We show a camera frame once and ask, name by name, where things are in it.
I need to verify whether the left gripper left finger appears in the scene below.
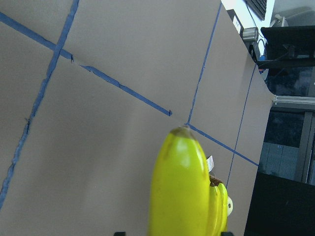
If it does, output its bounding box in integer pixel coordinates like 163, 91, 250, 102
114, 232, 126, 236

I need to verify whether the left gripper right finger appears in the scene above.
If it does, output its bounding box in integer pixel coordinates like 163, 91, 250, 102
220, 232, 234, 236

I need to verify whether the yellow banana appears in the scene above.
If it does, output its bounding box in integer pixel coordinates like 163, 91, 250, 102
147, 126, 210, 236
208, 183, 228, 236

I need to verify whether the small paper tag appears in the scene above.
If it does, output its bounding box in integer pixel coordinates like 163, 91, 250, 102
206, 155, 214, 172

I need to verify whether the metal cup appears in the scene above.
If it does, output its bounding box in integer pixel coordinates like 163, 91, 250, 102
242, 27, 259, 42

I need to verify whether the black keyboard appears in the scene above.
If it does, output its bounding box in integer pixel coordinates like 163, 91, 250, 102
245, 0, 267, 21

